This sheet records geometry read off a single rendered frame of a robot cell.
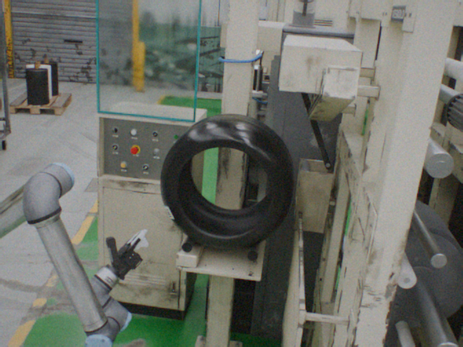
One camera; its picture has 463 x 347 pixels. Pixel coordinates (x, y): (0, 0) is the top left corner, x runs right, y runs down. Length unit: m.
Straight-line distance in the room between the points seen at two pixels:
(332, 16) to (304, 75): 3.69
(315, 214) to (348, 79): 0.96
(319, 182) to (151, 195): 1.02
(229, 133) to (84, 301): 0.81
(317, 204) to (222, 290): 0.71
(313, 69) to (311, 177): 0.78
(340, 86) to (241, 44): 0.81
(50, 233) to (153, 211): 1.21
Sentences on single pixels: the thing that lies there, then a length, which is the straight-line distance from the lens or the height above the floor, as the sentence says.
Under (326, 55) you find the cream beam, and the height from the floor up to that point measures 1.76.
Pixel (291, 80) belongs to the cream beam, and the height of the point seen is 1.68.
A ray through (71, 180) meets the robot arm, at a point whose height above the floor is 1.25.
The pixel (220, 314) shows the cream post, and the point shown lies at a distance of 2.68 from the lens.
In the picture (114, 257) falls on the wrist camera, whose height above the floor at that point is 0.92.
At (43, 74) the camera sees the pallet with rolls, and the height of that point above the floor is 0.63.
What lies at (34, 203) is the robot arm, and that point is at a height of 1.24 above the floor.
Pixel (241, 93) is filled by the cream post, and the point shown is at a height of 1.51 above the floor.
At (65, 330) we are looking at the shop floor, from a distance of 3.15.
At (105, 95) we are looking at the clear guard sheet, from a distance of 2.74.
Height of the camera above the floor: 1.89
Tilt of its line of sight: 19 degrees down
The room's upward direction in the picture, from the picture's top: 5 degrees clockwise
